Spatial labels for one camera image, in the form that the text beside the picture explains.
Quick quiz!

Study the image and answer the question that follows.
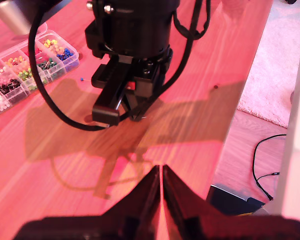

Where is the long black arm cable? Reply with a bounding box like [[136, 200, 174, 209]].
[[27, 0, 212, 132]]

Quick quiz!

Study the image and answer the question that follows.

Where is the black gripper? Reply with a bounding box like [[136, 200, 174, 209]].
[[91, 49, 173, 126]]

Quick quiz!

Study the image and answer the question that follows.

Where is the white furniture panel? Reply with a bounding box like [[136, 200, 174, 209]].
[[274, 32, 300, 218]]

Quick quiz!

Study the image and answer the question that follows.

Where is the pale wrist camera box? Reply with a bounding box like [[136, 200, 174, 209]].
[[0, 0, 66, 36]]

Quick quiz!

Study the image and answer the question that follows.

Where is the thin black floor cable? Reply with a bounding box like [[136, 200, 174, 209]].
[[251, 133, 288, 201]]

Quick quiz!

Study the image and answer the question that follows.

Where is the dark blue box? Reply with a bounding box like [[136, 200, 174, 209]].
[[206, 183, 266, 217]]

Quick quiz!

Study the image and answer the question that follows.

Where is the pale shaggy rug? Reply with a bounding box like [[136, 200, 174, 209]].
[[237, 0, 300, 129]]

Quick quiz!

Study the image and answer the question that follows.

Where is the clear plastic pin organiser box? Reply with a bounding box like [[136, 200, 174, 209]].
[[0, 29, 80, 118]]

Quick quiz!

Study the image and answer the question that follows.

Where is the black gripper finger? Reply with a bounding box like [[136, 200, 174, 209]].
[[163, 164, 227, 240], [102, 165, 161, 240]]

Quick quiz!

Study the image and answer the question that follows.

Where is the short black arm cable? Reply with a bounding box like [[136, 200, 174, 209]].
[[173, 0, 212, 41]]

